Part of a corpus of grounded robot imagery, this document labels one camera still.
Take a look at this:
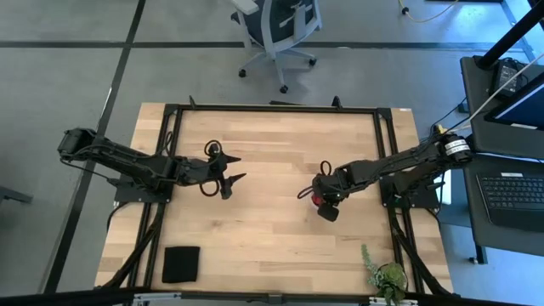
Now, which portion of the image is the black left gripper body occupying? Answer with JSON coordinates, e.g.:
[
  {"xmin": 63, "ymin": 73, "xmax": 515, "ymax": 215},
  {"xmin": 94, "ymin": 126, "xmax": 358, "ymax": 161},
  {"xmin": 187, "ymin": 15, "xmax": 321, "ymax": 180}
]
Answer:
[{"xmin": 179, "ymin": 145, "xmax": 235, "ymax": 201}]

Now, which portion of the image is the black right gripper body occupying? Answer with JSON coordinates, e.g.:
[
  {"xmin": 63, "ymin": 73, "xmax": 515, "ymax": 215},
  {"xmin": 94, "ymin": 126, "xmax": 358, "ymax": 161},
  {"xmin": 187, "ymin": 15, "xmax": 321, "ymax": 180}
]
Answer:
[{"xmin": 312, "ymin": 167, "xmax": 357, "ymax": 224}]

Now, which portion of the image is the black square cloth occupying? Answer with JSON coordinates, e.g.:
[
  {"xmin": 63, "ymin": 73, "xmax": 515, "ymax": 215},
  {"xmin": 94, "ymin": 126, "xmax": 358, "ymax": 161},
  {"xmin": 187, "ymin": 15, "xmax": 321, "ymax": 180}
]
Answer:
[{"xmin": 161, "ymin": 246, "xmax": 201, "ymax": 284}]

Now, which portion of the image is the green artificial plant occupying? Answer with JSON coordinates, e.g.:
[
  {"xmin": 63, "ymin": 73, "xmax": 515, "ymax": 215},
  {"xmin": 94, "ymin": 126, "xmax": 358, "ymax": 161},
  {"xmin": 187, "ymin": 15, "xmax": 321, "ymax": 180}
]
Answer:
[{"xmin": 360, "ymin": 243, "xmax": 409, "ymax": 306}]

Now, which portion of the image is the white grey office chair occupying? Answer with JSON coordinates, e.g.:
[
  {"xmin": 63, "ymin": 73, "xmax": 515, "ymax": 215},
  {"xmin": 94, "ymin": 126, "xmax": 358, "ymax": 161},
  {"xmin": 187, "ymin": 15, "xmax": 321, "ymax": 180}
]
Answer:
[{"xmin": 229, "ymin": 0, "xmax": 323, "ymax": 94}]

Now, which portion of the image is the dark grey side desk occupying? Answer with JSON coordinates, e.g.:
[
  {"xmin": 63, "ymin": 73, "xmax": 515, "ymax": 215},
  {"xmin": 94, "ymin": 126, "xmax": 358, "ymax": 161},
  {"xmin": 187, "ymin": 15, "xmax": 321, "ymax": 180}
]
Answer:
[
  {"xmin": 460, "ymin": 54, "xmax": 544, "ymax": 161},
  {"xmin": 462, "ymin": 151, "xmax": 544, "ymax": 264}
]

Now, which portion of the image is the black laptop keyboard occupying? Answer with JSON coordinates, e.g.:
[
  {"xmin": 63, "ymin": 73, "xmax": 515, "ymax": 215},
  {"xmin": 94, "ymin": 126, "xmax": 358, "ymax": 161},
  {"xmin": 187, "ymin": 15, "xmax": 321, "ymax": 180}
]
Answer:
[{"xmin": 475, "ymin": 171, "xmax": 544, "ymax": 233}]

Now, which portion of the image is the black rig bar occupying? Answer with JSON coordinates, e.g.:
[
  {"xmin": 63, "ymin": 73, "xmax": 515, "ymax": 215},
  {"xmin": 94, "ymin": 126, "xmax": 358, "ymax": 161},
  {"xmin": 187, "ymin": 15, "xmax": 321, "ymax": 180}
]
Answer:
[{"xmin": 0, "ymin": 287, "xmax": 544, "ymax": 306}]

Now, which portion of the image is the grey metal leg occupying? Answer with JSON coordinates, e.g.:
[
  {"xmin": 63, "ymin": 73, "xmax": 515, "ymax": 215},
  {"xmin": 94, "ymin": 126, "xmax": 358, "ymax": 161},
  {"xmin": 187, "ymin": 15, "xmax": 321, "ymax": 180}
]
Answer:
[{"xmin": 0, "ymin": 185, "xmax": 34, "ymax": 206}]

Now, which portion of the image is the black power adapter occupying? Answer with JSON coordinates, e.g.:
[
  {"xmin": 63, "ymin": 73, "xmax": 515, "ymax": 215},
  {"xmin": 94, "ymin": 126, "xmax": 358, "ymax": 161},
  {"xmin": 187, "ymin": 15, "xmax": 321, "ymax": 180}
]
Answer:
[{"xmin": 488, "ymin": 57, "xmax": 529, "ymax": 98}]

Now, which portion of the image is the black computer monitor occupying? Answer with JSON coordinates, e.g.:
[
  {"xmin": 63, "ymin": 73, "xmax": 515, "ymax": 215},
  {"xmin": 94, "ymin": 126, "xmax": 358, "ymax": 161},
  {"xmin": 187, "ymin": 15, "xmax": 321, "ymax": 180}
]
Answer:
[{"xmin": 484, "ymin": 71, "xmax": 544, "ymax": 131}]

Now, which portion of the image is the black metal pole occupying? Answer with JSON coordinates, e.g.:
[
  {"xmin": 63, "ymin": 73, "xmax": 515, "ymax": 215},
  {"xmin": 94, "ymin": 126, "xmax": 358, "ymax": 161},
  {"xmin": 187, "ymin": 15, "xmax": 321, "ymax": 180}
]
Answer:
[{"xmin": 474, "ymin": 0, "xmax": 544, "ymax": 70}]

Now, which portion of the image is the black floor cable bundle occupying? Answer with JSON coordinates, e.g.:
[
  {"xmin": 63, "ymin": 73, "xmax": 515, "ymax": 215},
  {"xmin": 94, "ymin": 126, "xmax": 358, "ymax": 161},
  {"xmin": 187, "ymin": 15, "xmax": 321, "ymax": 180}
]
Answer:
[{"xmin": 419, "ymin": 98, "xmax": 471, "ymax": 145}]

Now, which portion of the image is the yellow floor cable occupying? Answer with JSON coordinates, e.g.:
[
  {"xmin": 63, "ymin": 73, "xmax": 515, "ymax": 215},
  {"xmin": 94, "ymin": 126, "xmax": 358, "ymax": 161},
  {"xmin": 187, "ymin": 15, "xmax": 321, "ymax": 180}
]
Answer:
[{"xmin": 397, "ymin": 0, "xmax": 461, "ymax": 25}]

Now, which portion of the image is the white cable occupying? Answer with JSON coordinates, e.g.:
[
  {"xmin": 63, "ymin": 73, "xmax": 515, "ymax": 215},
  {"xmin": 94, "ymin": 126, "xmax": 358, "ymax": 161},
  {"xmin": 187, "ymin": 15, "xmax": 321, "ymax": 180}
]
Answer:
[{"xmin": 467, "ymin": 53, "xmax": 544, "ymax": 124}]

